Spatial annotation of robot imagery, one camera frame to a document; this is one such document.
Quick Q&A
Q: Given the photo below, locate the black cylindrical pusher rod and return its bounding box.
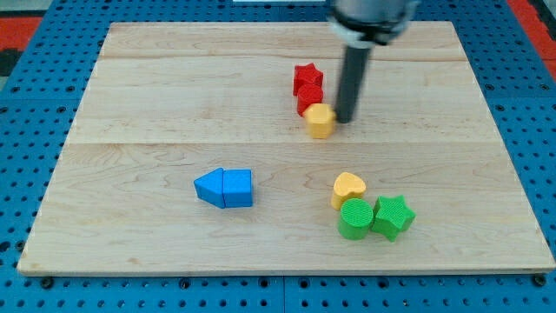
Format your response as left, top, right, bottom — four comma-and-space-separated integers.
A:
334, 46, 371, 123

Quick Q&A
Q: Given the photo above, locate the yellow hexagon block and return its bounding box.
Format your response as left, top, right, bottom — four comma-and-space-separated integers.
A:
303, 103, 336, 139

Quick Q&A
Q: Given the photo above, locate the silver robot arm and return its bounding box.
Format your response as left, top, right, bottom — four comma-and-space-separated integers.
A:
328, 0, 420, 123

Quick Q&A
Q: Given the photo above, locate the red star block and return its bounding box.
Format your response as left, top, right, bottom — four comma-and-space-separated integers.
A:
293, 63, 324, 96

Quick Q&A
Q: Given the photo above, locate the red cylinder block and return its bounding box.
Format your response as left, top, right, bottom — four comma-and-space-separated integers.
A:
297, 84, 324, 117

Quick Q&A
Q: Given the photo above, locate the yellow heart block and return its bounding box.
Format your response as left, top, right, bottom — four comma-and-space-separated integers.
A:
330, 172, 367, 210

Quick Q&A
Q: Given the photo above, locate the green cylinder block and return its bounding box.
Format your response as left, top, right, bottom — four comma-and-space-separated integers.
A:
338, 198, 374, 240

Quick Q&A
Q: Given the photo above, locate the green star block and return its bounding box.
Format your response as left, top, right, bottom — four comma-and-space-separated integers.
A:
370, 195, 416, 242

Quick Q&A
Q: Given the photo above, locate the blue cube block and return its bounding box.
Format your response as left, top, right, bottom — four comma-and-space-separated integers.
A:
223, 169, 253, 208

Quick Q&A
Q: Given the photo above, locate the wooden board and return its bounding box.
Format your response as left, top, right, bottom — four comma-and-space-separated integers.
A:
17, 22, 555, 276

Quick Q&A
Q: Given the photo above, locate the blue triangle block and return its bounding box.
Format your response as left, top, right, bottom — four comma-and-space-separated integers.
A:
194, 168, 225, 209

